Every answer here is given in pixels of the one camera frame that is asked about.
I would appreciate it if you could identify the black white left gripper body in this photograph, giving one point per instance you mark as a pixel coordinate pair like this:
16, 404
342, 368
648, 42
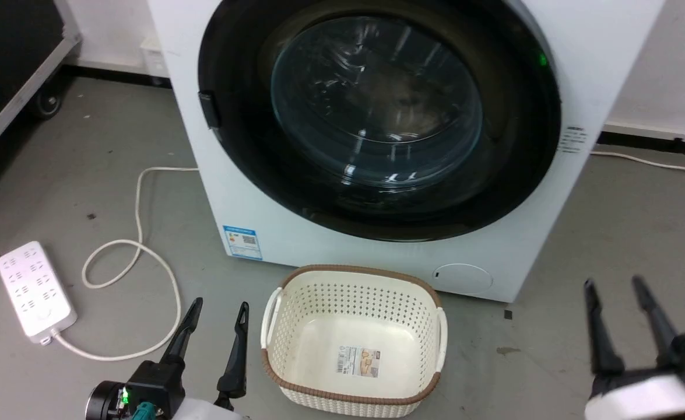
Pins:
155, 388

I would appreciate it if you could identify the white power strip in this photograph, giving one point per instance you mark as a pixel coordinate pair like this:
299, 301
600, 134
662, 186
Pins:
34, 289

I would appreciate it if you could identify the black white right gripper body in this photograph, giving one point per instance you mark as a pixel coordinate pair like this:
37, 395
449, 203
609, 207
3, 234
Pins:
663, 391

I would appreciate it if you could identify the black flight case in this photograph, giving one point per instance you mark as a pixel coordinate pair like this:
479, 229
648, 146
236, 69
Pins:
4, 64

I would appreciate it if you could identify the white wall socket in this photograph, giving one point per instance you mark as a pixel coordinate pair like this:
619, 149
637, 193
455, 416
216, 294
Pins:
154, 58

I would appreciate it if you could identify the cream perforated laundry basket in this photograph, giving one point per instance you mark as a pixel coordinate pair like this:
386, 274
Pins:
354, 309

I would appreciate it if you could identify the blue energy label sticker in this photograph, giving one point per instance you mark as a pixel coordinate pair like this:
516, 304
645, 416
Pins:
242, 242

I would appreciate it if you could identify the black round washer door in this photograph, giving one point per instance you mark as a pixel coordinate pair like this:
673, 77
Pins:
243, 151

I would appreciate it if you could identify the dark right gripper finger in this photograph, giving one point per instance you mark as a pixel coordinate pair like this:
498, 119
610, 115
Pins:
656, 318
601, 332

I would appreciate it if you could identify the white front-load washing machine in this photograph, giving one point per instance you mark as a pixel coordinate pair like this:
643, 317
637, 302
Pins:
494, 256

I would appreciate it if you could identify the black caster wheel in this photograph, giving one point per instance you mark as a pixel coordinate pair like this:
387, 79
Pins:
48, 104

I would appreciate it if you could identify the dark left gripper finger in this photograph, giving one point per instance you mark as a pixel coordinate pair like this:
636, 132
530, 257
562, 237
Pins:
182, 338
236, 361

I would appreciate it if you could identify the round white filter cover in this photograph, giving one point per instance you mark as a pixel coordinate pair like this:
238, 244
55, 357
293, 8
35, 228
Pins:
463, 277

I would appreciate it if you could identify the paper label sticker in basket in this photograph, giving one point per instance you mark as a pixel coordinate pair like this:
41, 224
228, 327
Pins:
358, 361

